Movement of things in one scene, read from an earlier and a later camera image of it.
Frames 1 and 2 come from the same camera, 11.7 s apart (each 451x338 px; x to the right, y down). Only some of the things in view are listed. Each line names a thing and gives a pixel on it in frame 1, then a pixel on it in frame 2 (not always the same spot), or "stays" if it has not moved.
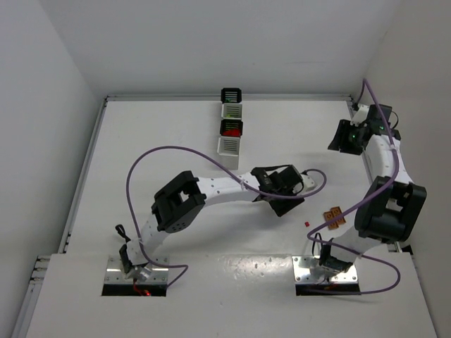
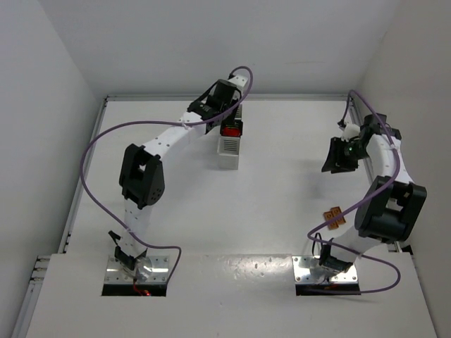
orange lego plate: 332,213 stays
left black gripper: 282,198 to 232,123
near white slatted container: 228,148 stays
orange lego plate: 335,224 stays
